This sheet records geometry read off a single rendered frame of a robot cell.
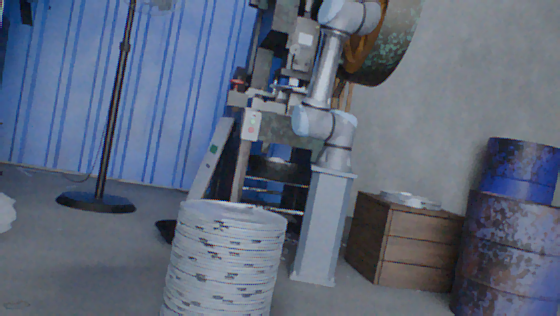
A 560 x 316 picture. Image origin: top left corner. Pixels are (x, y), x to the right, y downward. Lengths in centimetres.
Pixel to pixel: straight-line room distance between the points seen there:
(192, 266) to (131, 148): 255
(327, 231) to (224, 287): 76
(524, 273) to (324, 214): 75
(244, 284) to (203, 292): 10
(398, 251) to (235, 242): 103
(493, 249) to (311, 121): 81
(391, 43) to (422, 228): 96
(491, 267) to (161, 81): 266
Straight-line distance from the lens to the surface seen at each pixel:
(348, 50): 308
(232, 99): 240
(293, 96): 255
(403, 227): 213
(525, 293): 191
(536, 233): 187
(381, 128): 418
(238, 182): 239
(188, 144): 376
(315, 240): 194
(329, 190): 192
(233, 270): 126
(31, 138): 385
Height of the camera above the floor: 53
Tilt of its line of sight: 3 degrees down
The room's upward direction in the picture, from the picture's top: 11 degrees clockwise
